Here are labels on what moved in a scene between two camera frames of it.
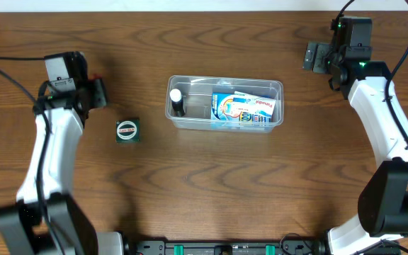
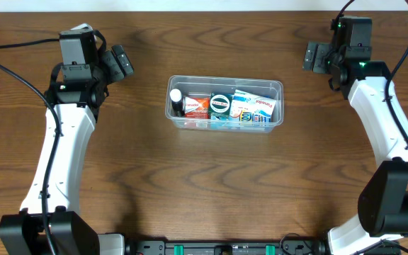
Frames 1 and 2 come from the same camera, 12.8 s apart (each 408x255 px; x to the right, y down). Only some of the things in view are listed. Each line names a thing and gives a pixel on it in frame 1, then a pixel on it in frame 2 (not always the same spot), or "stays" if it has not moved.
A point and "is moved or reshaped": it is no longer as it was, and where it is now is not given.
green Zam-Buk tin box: x=127 y=130 → x=219 y=105
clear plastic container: x=223 y=103 stays
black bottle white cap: x=176 y=96 stays
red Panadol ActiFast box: x=96 y=76 is moved or reshaped
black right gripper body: x=314 y=57 stays
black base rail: x=225 y=247 stays
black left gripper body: x=98 y=93 → x=117 y=61
